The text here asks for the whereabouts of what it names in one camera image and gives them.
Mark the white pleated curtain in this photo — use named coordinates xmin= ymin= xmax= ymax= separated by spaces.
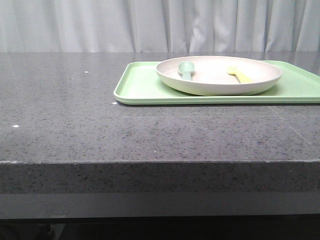
xmin=0 ymin=0 xmax=320 ymax=53

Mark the white round plate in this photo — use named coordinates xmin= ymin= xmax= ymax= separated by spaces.
xmin=156 ymin=55 xmax=282 ymax=96

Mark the yellow plastic fork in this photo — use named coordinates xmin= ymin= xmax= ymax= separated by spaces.
xmin=226 ymin=65 xmax=253 ymax=84

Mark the teal green plastic spoon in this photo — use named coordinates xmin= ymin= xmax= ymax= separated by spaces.
xmin=178 ymin=61 xmax=195 ymax=81

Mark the light green plastic tray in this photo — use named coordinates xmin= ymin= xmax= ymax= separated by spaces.
xmin=113 ymin=60 xmax=320 ymax=105

